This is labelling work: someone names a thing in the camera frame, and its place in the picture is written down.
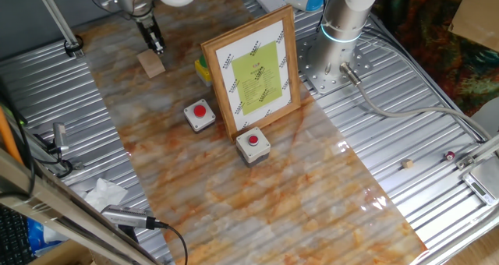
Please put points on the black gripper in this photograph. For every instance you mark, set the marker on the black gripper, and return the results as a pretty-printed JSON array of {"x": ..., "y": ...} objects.
[{"x": 148, "y": 29}]

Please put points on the light wooden block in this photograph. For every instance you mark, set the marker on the light wooden block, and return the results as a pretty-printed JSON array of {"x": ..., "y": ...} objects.
[{"x": 151, "y": 64}]

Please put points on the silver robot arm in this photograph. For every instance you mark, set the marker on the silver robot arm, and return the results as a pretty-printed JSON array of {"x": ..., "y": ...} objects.
[{"x": 343, "y": 19}]

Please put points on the green button yellow box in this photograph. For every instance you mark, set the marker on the green button yellow box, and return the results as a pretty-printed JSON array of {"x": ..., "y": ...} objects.
[{"x": 202, "y": 72}]

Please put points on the red button grey box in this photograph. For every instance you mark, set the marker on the red button grey box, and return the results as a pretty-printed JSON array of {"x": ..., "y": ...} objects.
[
  {"x": 253, "y": 148},
  {"x": 199, "y": 111}
]

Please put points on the silver stand pole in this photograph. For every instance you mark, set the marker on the silver stand pole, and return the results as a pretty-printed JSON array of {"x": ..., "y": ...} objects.
[{"x": 54, "y": 11}]

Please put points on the crumpled white tissue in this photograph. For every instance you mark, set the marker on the crumpled white tissue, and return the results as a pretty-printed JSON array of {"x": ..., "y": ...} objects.
[{"x": 103, "y": 193}]

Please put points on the orange stick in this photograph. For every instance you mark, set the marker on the orange stick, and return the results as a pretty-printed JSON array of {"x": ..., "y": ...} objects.
[{"x": 8, "y": 136}]

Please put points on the orange marble pattern mat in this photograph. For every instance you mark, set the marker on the orange marble pattern mat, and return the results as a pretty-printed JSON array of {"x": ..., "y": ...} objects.
[{"x": 273, "y": 210}]

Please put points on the blue tissue pack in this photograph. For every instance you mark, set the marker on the blue tissue pack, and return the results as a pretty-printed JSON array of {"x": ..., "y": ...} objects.
[{"x": 35, "y": 235}]

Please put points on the brown cardboard box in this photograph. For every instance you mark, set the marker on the brown cardboard box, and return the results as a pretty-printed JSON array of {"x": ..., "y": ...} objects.
[{"x": 62, "y": 255}]

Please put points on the black keyboard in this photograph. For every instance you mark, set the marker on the black keyboard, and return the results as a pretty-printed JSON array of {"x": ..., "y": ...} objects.
[{"x": 13, "y": 237}]

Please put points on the colourful patterned cloth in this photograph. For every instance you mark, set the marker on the colourful patterned cloth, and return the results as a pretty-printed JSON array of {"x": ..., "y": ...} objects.
[{"x": 421, "y": 31}]

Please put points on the small wooden cube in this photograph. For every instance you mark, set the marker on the small wooden cube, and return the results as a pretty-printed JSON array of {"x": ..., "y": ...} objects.
[{"x": 408, "y": 163}]

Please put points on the small red knob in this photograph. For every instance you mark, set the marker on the small red knob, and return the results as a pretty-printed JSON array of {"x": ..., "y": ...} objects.
[{"x": 450, "y": 155}]

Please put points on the brown cardboard sheet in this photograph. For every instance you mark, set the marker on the brown cardboard sheet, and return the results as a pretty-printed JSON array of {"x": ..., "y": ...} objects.
[{"x": 479, "y": 15}]

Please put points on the grey plastic cover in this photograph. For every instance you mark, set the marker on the grey plastic cover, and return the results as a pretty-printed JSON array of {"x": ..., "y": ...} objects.
[{"x": 489, "y": 117}]

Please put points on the silver digital scale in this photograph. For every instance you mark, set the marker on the silver digital scale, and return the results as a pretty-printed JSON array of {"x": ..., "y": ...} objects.
[{"x": 487, "y": 175}]

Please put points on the wooden picture frame stand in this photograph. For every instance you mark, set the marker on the wooden picture frame stand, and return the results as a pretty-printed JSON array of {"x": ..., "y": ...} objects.
[{"x": 253, "y": 74}]

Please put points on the silver camera on mount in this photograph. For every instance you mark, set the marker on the silver camera on mount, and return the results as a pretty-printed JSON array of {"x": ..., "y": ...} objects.
[{"x": 59, "y": 134}]

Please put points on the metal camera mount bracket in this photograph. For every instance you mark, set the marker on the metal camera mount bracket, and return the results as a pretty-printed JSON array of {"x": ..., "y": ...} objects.
[{"x": 47, "y": 156}]

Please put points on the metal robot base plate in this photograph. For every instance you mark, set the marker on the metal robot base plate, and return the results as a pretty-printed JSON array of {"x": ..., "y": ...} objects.
[{"x": 312, "y": 78}]

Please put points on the silver camera with bracket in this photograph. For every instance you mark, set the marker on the silver camera with bracket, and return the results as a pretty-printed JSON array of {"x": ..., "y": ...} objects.
[{"x": 128, "y": 217}]

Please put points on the aluminium frame beam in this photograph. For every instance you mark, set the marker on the aluminium frame beam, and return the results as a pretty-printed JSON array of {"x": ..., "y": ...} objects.
[{"x": 58, "y": 210}]

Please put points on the aluminium rail bracket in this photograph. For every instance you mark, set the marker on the aluminium rail bracket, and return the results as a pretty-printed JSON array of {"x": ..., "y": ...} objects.
[{"x": 466, "y": 161}]

